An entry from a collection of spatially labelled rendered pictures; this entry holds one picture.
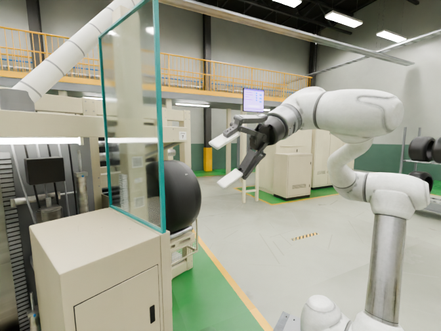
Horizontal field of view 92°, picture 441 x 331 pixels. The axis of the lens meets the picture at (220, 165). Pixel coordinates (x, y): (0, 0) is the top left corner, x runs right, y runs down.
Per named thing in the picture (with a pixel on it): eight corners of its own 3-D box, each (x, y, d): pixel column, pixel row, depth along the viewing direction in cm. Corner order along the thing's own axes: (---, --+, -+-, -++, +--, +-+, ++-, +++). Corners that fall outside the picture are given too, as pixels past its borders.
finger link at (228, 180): (235, 167, 59) (235, 169, 60) (216, 182, 57) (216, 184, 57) (243, 173, 58) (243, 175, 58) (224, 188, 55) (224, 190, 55)
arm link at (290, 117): (298, 137, 63) (286, 147, 60) (274, 125, 68) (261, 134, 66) (304, 110, 56) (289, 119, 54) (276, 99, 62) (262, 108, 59)
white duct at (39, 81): (6, 91, 118) (132, -17, 164) (4, 94, 126) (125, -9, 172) (31, 108, 126) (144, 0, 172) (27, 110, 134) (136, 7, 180)
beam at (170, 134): (129, 143, 170) (128, 124, 169) (115, 142, 187) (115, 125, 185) (188, 142, 216) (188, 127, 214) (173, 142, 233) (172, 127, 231)
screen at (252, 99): (243, 111, 518) (243, 87, 511) (242, 111, 522) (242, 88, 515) (263, 112, 543) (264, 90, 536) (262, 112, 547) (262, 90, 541)
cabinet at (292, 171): (286, 201, 572) (287, 154, 557) (272, 196, 623) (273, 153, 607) (310, 197, 610) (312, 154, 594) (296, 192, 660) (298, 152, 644)
